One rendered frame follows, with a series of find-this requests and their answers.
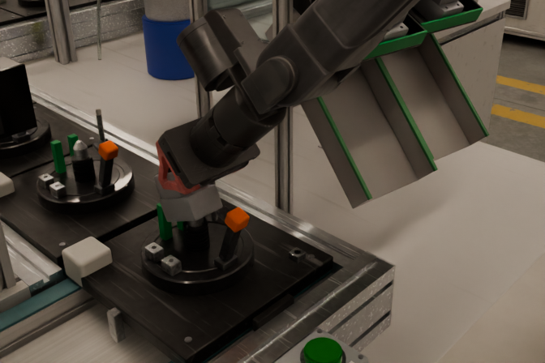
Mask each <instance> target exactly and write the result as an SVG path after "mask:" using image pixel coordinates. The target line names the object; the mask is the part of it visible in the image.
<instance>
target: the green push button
mask: <svg viewBox="0 0 545 363"><path fill-rule="evenodd" d="M304 361H305V362H306V363H341V361H342V348H341V345H340V344H339V343H338V342H337V341H335V340H332V339H329V338H325V337H319V338H315V339H313V340H310V341H309V342H307V344H306V345H305V347H304Z"/></svg>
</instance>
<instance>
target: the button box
mask: <svg viewBox="0 0 545 363"><path fill-rule="evenodd" d="M319 337H325V338H329V339H332V340H335V341H337V342H338V343H339V344H340V345H341V348H342V361H341V363H368V358H367V357H366V356H364V355H363V354H362V353H360V352H358V351H357V350H355V349H354V348H351V347H350V346H349V345H347V344H345V343H344V342H342V341H340V340H339V339H338V338H336V337H334V336H333V335H330V334H329V333H328V332H327V331H324V330H323V329H321V328H317V329H316V330H314V331H313V332H312V333H311V334H310V335H309V336H307V337H306V338H305V339H303V340H302V341H301V342H299V343H298V344H297V345H295V346H294V347H293V348H292V349H290V350H289V351H288V352H287V353H286V354H284V355H283V356H282V357H280V358H279V359H278V360H277V361H275V362H274V363H306V362H305V361H304V347H305V345H306V344H307V342H309V341H310V340H313V339H315V338H319Z"/></svg>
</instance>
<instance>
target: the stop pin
mask: <svg viewBox="0 0 545 363"><path fill-rule="evenodd" d="M107 317H108V321H109V330H110V335H111V338H112V339H113V340H114V341H115V342H117V343H119V342H121V341H122V340H124V339H125V338H126V336H125V331H124V326H123V320H122V312H121V311H120V310H118V309H117V308H116V307H114V308H113V309H111V310H109V311H107Z"/></svg>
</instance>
